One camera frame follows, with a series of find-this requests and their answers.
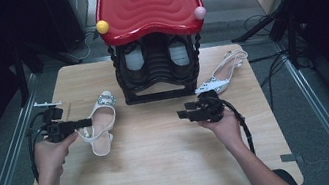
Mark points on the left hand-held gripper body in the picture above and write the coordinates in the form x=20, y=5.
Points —
x=55, y=129

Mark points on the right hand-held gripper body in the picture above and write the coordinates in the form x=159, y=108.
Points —
x=210, y=108

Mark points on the white heeled sandal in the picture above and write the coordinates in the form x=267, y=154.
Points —
x=102, y=116
x=226, y=72

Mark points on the black leather shoe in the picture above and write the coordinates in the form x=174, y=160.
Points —
x=179, y=54
x=134, y=60

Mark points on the red and black shoe rack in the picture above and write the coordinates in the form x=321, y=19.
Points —
x=147, y=0

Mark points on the person's right hand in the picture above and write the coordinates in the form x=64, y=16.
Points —
x=228, y=131

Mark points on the person's left hand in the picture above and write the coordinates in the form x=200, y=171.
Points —
x=50, y=159

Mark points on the pink ball knob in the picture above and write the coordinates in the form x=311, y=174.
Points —
x=200, y=13

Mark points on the yellow ball knob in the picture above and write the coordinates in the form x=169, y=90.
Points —
x=103, y=27

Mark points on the black tripod stand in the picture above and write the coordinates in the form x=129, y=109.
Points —
x=262, y=23

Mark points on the black cabinet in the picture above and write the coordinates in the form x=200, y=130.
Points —
x=55, y=19

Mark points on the grey table bracket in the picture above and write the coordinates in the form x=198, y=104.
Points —
x=290, y=157

